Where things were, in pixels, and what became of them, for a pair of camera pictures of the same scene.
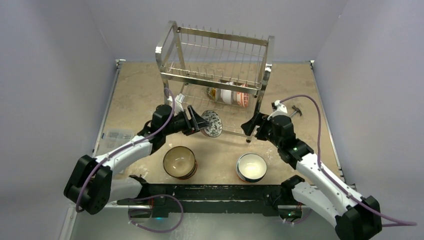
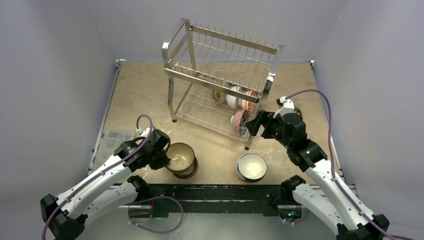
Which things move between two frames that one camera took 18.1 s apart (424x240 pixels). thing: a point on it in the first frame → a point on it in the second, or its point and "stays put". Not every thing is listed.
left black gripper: x=198 y=122 → x=164 y=161
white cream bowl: x=214 y=93 → x=223 y=100
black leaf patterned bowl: x=216 y=124 → x=244 y=118
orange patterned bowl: x=243 y=98 → x=250 y=105
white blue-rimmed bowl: x=251 y=167 stays put
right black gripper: x=259 y=124 stays put
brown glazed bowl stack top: x=179 y=162 stays put
